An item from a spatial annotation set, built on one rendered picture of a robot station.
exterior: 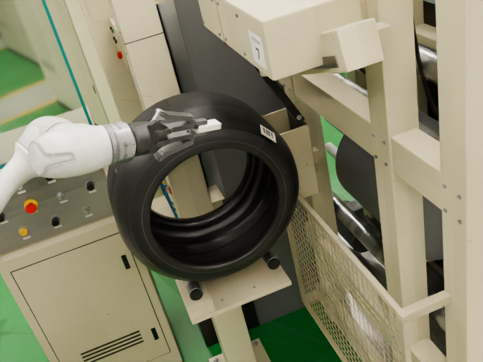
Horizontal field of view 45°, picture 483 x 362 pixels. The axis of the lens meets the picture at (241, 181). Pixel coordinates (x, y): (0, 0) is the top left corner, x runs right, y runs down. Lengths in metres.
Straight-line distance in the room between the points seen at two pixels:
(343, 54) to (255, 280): 1.01
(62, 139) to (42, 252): 1.32
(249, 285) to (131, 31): 0.94
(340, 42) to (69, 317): 1.82
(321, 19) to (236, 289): 1.05
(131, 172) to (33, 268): 0.96
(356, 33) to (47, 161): 0.71
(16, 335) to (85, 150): 2.50
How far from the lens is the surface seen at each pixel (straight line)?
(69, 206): 2.44
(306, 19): 1.38
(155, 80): 1.96
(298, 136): 2.12
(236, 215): 2.14
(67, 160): 1.21
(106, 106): 5.19
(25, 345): 3.53
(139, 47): 1.92
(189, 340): 3.09
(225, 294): 2.05
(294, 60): 1.39
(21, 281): 2.56
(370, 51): 1.35
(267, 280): 2.06
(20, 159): 1.36
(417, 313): 1.65
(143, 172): 1.67
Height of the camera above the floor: 2.16
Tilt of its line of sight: 31 degrees down
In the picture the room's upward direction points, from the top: 14 degrees counter-clockwise
